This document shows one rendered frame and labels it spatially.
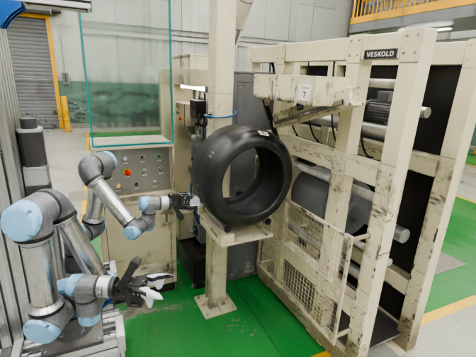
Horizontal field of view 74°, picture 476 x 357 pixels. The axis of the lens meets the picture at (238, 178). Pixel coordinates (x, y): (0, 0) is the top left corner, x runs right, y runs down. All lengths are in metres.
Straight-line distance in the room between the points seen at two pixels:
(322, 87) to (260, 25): 10.82
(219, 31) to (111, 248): 1.68
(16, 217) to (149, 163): 1.38
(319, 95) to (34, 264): 1.39
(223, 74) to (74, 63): 9.05
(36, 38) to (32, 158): 9.61
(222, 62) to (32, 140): 1.14
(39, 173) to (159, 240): 1.31
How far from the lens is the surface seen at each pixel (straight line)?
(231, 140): 1.71
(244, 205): 2.15
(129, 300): 1.22
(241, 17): 2.50
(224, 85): 2.07
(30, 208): 1.17
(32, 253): 1.25
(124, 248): 2.59
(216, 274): 2.52
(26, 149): 1.52
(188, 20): 11.49
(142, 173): 2.43
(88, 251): 1.35
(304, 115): 1.91
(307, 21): 13.50
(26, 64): 11.11
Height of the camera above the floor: 1.77
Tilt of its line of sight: 18 degrees down
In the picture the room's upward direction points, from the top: 3 degrees clockwise
